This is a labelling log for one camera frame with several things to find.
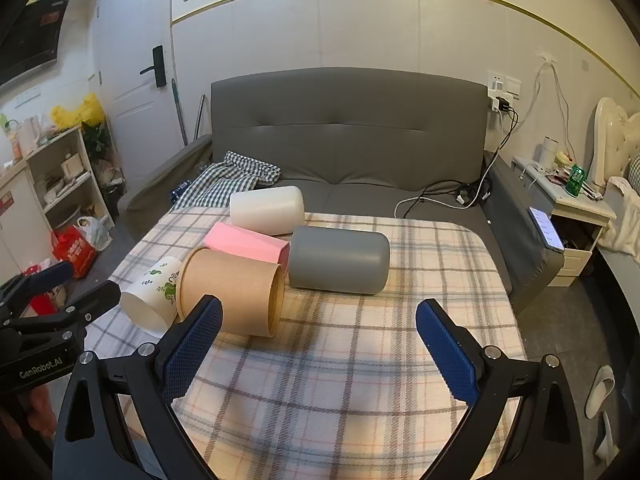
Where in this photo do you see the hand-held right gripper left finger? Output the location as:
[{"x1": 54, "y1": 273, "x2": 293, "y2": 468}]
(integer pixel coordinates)
[{"x1": 52, "y1": 294, "x2": 224, "y2": 480}]

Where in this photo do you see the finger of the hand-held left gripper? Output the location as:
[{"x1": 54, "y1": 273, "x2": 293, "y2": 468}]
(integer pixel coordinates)
[
  {"x1": 62, "y1": 280, "x2": 122, "y2": 328},
  {"x1": 22, "y1": 260, "x2": 76, "y2": 300}
]

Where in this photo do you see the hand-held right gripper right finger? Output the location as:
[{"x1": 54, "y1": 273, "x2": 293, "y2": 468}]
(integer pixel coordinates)
[{"x1": 416, "y1": 298, "x2": 588, "y2": 480}]

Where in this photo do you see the white cup with green print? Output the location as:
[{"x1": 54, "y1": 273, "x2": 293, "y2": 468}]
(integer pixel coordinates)
[{"x1": 119, "y1": 256, "x2": 183, "y2": 333}]

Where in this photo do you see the brown paper cup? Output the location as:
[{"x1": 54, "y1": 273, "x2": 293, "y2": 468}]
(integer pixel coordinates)
[{"x1": 177, "y1": 246, "x2": 286, "y2": 337}]

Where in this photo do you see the pink cup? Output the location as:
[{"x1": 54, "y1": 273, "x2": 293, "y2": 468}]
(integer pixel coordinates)
[{"x1": 202, "y1": 222, "x2": 291, "y2": 272}]

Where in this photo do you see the grey cup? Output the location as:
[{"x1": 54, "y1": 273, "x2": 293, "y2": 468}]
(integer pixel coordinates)
[{"x1": 288, "y1": 225, "x2": 391, "y2": 296}]

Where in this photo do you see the plain white cup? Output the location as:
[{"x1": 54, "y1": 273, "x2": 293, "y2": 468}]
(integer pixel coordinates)
[{"x1": 229, "y1": 186, "x2": 306, "y2": 236}]

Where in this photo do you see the white thermos cup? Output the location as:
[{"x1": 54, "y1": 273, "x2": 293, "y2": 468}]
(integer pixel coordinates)
[{"x1": 537, "y1": 136, "x2": 560, "y2": 170}]

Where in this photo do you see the person's left hand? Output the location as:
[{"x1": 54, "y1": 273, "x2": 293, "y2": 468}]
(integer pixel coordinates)
[{"x1": 0, "y1": 385, "x2": 57, "y2": 443}]

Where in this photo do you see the red bag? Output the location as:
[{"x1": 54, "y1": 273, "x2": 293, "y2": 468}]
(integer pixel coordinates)
[{"x1": 51, "y1": 225, "x2": 98, "y2": 279}]

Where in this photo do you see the white plastic bag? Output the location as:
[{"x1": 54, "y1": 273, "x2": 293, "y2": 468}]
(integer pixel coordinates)
[{"x1": 76, "y1": 216, "x2": 113, "y2": 252}]

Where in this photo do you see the white open shelf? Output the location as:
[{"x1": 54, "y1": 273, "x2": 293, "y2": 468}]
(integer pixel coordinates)
[{"x1": 22, "y1": 125, "x2": 113, "y2": 241}]

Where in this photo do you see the plaid tablecloth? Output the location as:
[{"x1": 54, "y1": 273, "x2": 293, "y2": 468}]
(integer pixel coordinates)
[{"x1": 82, "y1": 207, "x2": 528, "y2": 480}]

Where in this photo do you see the white slipper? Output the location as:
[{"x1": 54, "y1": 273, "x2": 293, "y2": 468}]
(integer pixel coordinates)
[
  {"x1": 595, "y1": 410, "x2": 624, "y2": 463},
  {"x1": 585, "y1": 365, "x2": 616, "y2": 420}
]

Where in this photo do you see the smartphone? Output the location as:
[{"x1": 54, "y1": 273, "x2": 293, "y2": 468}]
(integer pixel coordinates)
[{"x1": 528, "y1": 206, "x2": 565, "y2": 252}]

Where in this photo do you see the yellow plastic bag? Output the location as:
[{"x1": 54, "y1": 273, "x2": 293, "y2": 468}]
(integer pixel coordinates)
[{"x1": 51, "y1": 92, "x2": 106, "y2": 131}]

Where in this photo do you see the green checked cloth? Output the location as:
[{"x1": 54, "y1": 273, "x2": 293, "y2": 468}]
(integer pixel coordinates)
[{"x1": 170, "y1": 151, "x2": 282, "y2": 211}]

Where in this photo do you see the white nightstand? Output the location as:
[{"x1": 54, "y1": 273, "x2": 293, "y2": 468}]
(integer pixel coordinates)
[{"x1": 511, "y1": 155, "x2": 618, "y2": 288}]

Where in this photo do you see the white door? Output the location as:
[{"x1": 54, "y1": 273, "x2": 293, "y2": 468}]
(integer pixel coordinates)
[{"x1": 95, "y1": 0, "x2": 174, "y2": 196}]

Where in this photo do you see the grey broom stick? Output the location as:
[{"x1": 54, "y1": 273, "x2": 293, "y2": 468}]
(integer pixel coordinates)
[{"x1": 192, "y1": 94, "x2": 207, "y2": 141}]

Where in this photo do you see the green bottle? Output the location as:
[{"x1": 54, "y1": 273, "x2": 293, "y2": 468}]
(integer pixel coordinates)
[{"x1": 567, "y1": 164, "x2": 587, "y2": 197}]

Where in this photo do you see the white bedding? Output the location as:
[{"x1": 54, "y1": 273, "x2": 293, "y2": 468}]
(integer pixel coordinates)
[{"x1": 597, "y1": 175, "x2": 640, "y2": 263}]

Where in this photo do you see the black door lock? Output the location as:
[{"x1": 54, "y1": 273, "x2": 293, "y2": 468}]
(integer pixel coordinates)
[{"x1": 140, "y1": 45, "x2": 166, "y2": 87}]

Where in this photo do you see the grey sofa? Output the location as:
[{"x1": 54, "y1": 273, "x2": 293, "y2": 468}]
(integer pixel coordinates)
[{"x1": 118, "y1": 66, "x2": 566, "y2": 313}]

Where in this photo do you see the black range hood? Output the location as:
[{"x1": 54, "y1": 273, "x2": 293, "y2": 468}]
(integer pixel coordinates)
[{"x1": 0, "y1": 0, "x2": 73, "y2": 86}]

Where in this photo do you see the cream bed headboard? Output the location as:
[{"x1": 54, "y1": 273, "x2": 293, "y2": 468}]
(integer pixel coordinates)
[{"x1": 592, "y1": 97, "x2": 640, "y2": 186}]

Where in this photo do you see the green handled mop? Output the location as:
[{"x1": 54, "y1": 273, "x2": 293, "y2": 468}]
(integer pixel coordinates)
[{"x1": 170, "y1": 78, "x2": 189, "y2": 146}]

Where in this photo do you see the black cable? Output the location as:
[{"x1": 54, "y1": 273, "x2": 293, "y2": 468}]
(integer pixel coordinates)
[{"x1": 407, "y1": 107, "x2": 521, "y2": 208}]

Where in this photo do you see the white wall socket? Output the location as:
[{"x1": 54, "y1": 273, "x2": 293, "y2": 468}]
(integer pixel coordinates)
[{"x1": 487, "y1": 72, "x2": 522, "y2": 98}]

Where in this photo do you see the white cable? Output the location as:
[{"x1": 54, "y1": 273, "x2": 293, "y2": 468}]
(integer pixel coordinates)
[{"x1": 520, "y1": 55, "x2": 576, "y2": 161}]

